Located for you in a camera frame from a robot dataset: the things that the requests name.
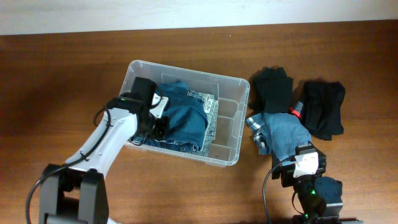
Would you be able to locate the black garment with red tag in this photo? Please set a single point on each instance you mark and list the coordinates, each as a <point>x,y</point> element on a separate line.
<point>319,108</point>

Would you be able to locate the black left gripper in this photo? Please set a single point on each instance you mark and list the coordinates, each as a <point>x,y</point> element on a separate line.
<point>161,130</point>

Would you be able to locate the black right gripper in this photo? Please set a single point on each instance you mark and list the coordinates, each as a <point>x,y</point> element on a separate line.
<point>286,173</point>

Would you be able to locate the dark blue jeans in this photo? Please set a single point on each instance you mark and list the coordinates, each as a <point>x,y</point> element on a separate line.
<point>187,120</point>

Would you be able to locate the clear plastic storage bin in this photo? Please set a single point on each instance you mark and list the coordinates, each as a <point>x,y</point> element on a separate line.
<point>231,93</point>

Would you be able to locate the blue shirt with plaid cuffs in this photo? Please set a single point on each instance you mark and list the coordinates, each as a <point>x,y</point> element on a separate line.
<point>278,133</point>

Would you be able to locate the light blue jeans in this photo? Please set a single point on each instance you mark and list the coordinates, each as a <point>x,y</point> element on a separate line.
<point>210,106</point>

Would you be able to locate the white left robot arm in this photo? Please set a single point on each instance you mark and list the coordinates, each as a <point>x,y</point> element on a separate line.
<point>75,191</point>

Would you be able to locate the black folded garment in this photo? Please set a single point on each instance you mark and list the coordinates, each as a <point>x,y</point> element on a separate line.
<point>272,90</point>

